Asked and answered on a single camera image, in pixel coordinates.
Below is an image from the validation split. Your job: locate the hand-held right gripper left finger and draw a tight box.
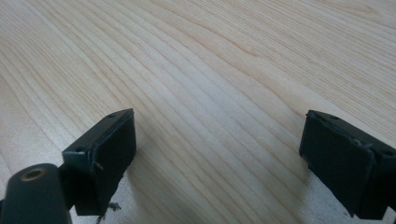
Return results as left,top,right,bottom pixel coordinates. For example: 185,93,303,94
57,107,137,217

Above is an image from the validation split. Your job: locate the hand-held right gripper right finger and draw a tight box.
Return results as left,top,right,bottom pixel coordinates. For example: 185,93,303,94
298,109,396,221

